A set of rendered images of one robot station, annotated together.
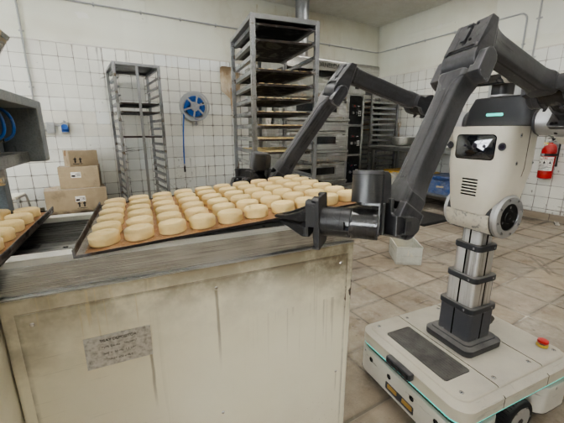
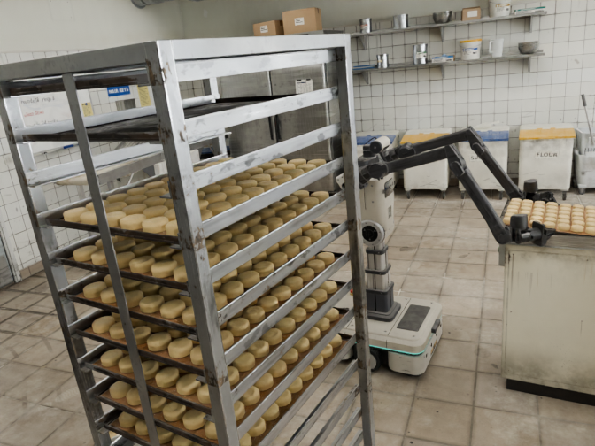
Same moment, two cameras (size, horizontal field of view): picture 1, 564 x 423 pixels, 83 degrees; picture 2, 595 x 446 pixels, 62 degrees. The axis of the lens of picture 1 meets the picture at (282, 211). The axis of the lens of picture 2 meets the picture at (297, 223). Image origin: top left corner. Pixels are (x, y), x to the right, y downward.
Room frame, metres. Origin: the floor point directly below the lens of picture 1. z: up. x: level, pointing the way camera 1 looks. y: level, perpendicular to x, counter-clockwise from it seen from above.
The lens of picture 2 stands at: (3.11, 1.14, 1.77)
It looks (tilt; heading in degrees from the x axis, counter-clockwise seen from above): 18 degrees down; 234
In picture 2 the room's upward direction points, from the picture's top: 6 degrees counter-clockwise
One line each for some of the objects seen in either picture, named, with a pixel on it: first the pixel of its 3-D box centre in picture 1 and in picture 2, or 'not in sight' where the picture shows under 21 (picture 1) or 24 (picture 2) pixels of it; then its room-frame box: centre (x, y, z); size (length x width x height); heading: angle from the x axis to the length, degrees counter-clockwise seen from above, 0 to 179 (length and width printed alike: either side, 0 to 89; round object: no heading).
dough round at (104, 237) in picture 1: (104, 237); not in sight; (0.53, 0.31, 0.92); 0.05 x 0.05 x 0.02
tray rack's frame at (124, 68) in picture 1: (139, 146); not in sight; (3.96, 1.74, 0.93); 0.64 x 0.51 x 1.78; 33
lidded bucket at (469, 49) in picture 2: not in sight; (470, 49); (-2.20, -2.39, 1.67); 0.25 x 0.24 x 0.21; 120
